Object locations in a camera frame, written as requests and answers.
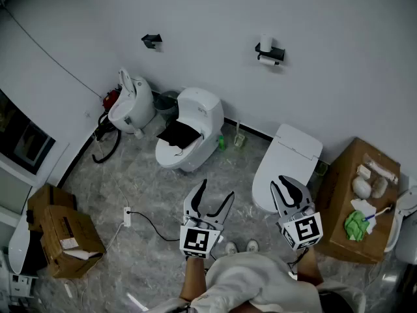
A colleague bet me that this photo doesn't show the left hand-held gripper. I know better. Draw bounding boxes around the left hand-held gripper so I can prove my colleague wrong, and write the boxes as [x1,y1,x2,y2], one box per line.
[179,179,235,260]

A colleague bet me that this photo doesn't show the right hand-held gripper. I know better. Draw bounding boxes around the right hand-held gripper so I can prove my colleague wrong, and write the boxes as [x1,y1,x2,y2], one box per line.
[270,175,324,252]

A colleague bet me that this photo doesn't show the person's left forearm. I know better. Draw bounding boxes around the person's left forearm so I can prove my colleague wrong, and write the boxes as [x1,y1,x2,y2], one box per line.
[179,258,207,303]

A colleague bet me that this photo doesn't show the person's right forearm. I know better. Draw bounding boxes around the person's right forearm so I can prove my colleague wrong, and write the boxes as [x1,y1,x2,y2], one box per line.
[296,248,325,286]

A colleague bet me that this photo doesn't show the white toilet with closed lid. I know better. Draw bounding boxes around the white toilet with closed lid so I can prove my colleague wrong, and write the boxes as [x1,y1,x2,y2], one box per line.
[252,123,323,214]

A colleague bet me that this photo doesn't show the white crumpled paper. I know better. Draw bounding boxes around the white crumpled paper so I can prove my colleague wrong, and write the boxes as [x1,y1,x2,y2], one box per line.
[350,198,378,235]

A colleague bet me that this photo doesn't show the white toilet with boxy tank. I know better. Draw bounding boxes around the white toilet with boxy tank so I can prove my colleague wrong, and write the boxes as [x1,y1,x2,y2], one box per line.
[154,87,225,173]

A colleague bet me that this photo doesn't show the white toilet with raised lid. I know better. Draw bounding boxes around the white toilet with raised lid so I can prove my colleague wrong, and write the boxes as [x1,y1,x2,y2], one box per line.
[107,67,156,135]

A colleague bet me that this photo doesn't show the white plastic lid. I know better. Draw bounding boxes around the white plastic lid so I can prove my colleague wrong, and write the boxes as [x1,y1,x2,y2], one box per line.
[8,213,32,275]

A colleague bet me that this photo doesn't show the large brown cardboard box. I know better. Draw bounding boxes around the large brown cardboard box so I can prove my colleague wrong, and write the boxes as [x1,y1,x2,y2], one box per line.
[314,137,401,264]

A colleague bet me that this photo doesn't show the green cloth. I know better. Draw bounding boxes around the green cloth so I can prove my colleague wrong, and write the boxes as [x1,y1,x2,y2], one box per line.
[344,209,369,243]

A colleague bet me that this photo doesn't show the white round sponge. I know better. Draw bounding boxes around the white round sponge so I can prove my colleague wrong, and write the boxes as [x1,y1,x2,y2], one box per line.
[351,175,372,199]

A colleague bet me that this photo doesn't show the black cloth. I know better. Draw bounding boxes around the black cloth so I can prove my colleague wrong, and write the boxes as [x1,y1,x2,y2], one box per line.
[157,119,203,150]

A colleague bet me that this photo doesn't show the person's white clothing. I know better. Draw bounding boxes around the person's white clothing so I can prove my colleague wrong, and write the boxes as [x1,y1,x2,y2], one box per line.
[143,251,367,313]

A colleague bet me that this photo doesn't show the white and blue toothbrush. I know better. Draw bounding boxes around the white and blue toothbrush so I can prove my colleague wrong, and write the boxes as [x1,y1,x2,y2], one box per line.
[361,203,395,222]

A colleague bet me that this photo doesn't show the brown fuzzy brush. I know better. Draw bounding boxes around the brown fuzzy brush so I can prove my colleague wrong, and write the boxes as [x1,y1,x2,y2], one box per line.
[371,177,389,199]

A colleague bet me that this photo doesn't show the clear plastic bagged item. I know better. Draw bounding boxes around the clear plastic bagged item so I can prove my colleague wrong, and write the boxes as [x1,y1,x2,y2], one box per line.
[362,153,400,185]

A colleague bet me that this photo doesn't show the grey trash bin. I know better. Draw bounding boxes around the grey trash bin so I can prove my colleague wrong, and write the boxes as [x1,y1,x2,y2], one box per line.
[152,91,180,121]

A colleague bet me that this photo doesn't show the open brown cardboard box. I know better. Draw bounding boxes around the open brown cardboard box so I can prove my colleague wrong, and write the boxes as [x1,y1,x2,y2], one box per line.
[40,205,107,279]

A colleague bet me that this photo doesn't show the red machine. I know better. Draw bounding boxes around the red machine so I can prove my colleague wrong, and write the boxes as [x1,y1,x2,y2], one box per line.
[102,89,122,110]

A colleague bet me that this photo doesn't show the closed brown cardboard box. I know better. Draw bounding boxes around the closed brown cardboard box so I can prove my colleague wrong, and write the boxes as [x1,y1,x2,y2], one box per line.
[27,183,78,233]

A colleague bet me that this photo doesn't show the dark framed window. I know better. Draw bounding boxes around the dark framed window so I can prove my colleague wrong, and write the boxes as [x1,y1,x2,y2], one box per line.
[0,89,56,175]

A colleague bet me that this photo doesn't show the black power cable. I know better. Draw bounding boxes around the black power cable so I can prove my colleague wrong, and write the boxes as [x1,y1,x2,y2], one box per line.
[130,211,180,242]

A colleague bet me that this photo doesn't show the black hose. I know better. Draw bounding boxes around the black hose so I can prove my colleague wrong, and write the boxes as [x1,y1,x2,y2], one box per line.
[92,112,122,164]

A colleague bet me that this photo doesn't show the black wall paper holder shelf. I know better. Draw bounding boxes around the black wall paper holder shelf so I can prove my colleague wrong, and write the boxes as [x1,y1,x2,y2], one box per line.
[255,42,286,65]

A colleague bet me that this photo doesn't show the small black wall bracket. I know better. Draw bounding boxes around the small black wall bracket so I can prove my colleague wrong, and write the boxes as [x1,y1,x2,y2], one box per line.
[141,33,163,49]

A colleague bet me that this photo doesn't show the thin grey wall cable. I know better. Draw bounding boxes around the thin grey wall cable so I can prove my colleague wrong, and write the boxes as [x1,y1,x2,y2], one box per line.
[0,0,104,98]

